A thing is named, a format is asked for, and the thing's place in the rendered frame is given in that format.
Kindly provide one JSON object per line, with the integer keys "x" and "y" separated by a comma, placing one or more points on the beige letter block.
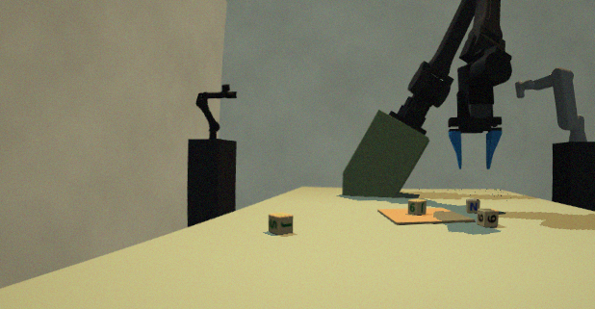
{"x": 487, "y": 217}
{"x": 472, "y": 205}
{"x": 280, "y": 223}
{"x": 417, "y": 206}

